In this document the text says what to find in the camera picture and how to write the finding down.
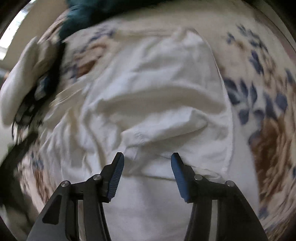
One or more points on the dark teal folded quilt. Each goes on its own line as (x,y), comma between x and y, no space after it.
(83,14)

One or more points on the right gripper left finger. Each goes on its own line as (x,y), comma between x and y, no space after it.
(59,218)

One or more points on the black white patterned garment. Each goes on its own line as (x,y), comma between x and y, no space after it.
(41,92)

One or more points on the floral bed blanket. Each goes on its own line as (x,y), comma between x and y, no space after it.
(258,74)

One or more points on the white cloth garment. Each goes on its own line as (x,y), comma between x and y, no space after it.
(151,94)

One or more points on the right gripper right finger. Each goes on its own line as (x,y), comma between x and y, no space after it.
(219,212)

